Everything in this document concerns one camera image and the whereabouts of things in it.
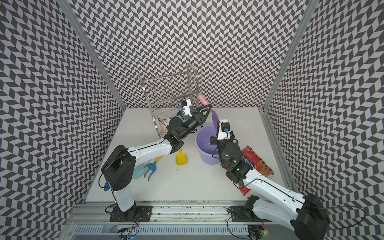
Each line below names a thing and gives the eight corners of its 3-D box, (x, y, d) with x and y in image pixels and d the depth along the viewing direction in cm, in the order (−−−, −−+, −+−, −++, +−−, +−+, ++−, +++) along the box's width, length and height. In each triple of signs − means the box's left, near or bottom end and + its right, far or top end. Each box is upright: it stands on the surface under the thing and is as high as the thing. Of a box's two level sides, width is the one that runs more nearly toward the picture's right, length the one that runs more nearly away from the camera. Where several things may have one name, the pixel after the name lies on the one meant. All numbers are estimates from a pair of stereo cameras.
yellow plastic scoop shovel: (175, 165, 92) (175, 163, 90) (177, 149, 99) (176, 148, 97) (187, 165, 92) (186, 163, 90) (187, 149, 99) (187, 148, 97)
